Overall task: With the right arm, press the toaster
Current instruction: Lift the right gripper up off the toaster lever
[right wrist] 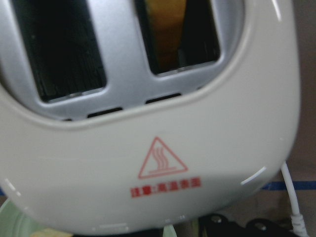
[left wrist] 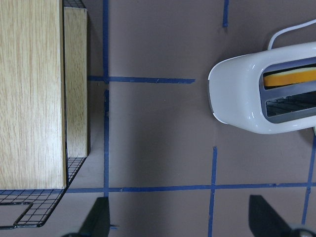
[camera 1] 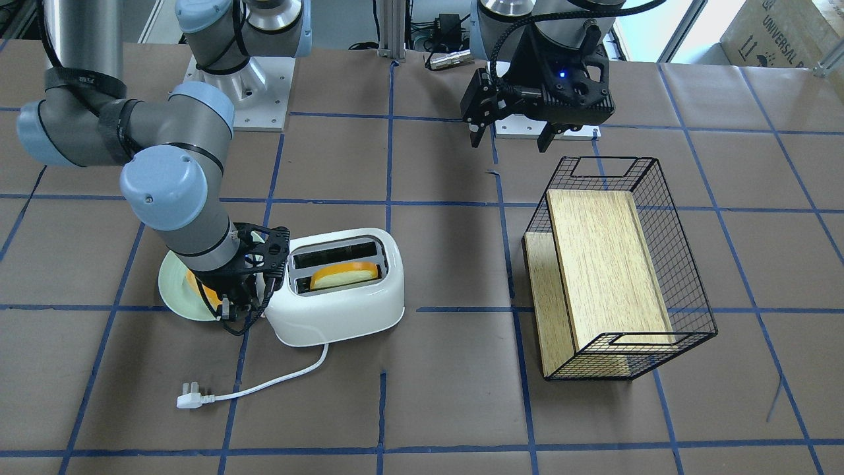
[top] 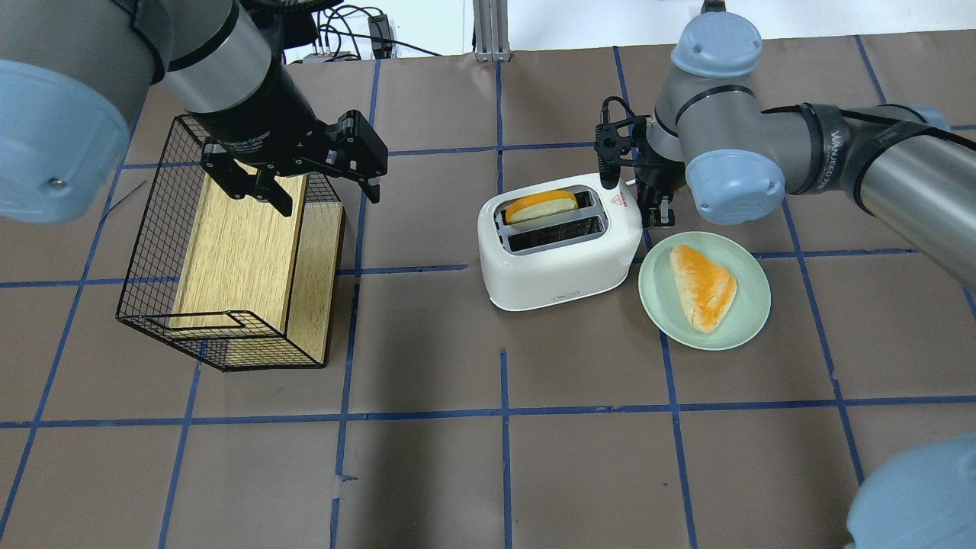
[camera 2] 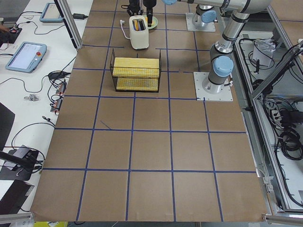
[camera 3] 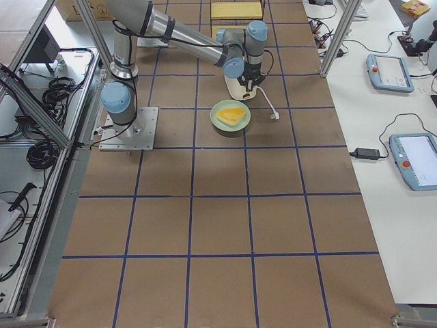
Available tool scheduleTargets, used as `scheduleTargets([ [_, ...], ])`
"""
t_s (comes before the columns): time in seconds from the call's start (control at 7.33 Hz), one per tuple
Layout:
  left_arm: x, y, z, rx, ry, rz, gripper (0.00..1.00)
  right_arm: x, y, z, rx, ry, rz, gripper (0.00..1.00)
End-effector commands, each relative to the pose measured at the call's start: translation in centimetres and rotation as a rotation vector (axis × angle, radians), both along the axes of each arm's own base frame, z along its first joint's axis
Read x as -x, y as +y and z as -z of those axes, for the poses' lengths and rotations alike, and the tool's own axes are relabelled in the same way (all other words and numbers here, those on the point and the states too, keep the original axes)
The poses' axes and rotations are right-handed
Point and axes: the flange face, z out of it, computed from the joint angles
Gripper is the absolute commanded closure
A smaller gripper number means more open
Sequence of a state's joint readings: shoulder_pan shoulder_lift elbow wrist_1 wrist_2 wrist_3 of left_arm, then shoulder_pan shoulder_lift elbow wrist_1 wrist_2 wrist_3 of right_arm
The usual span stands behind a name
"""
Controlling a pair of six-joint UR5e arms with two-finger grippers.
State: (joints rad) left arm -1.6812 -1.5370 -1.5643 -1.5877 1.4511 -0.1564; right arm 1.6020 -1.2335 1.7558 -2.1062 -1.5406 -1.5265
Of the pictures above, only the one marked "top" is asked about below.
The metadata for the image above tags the aluminium frame post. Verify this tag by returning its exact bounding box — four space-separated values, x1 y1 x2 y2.
473 0 512 63

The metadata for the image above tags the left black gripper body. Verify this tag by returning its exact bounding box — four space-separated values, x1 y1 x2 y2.
200 109 388 205

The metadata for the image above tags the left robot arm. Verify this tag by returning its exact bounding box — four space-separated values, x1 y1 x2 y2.
1 1 388 223

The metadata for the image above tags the light green plate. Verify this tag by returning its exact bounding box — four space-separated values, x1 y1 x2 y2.
638 232 771 351

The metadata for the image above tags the bread slice in toaster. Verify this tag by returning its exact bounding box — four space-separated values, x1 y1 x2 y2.
503 190 579 225

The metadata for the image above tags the triangular bread on plate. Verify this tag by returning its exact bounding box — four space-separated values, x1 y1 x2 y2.
669 246 738 334

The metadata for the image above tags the white two-slot toaster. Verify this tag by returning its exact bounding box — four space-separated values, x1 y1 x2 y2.
477 173 644 310

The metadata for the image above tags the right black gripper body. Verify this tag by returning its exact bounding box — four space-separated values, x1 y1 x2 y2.
595 96 685 205

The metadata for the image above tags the black power adapter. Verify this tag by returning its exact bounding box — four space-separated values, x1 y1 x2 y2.
368 14 395 59

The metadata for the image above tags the black wire basket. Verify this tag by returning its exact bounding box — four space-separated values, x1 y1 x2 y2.
116 115 345 372

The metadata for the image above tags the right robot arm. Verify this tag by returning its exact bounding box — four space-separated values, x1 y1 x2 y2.
595 2 975 288

